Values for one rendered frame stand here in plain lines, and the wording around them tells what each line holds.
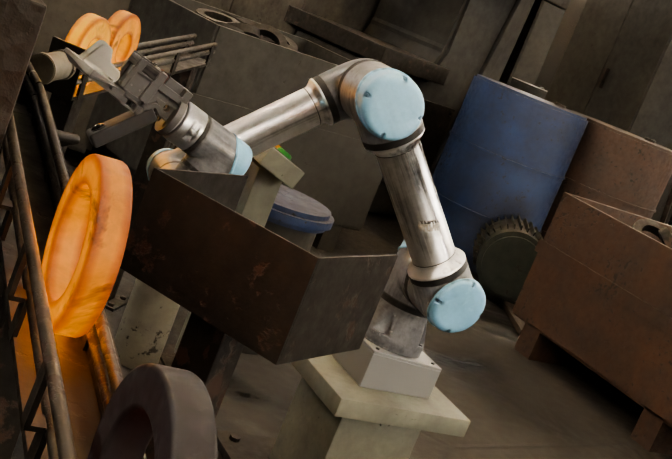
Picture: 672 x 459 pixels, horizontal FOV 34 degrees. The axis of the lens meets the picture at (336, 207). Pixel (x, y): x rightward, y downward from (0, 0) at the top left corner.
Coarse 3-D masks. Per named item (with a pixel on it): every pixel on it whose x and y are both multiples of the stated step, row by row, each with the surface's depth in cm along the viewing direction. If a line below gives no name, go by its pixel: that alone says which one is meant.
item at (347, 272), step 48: (192, 192) 132; (240, 192) 152; (144, 240) 135; (192, 240) 132; (240, 240) 128; (192, 288) 131; (240, 288) 128; (288, 288) 125; (336, 288) 130; (384, 288) 141; (192, 336) 140; (240, 336) 128; (288, 336) 125; (336, 336) 135
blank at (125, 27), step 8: (112, 16) 229; (120, 16) 229; (128, 16) 230; (136, 16) 234; (112, 24) 228; (120, 24) 228; (128, 24) 231; (136, 24) 235; (112, 32) 227; (120, 32) 229; (128, 32) 233; (136, 32) 237; (112, 40) 227; (120, 40) 231; (128, 40) 237; (136, 40) 239; (112, 48) 228; (120, 48) 238; (128, 48) 237; (136, 48) 241; (112, 56) 230; (120, 56) 237; (128, 56) 238
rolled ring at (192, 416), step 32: (128, 384) 78; (160, 384) 72; (192, 384) 73; (128, 416) 78; (160, 416) 71; (192, 416) 70; (96, 448) 81; (128, 448) 80; (160, 448) 69; (192, 448) 68
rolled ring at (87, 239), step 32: (96, 160) 106; (64, 192) 114; (96, 192) 102; (128, 192) 103; (64, 224) 113; (96, 224) 100; (128, 224) 101; (64, 256) 113; (96, 256) 100; (64, 288) 111; (96, 288) 100; (64, 320) 102; (96, 320) 103
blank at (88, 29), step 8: (88, 16) 216; (96, 16) 217; (80, 24) 214; (88, 24) 214; (96, 24) 216; (104, 24) 219; (72, 32) 213; (80, 32) 213; (88, 32) 214; (96, 32) 217; (104, 32) 221; (72, 40) 212; (80, 40) 212; (88, 40) 215; (96, 40) 221; (104, 40) 223
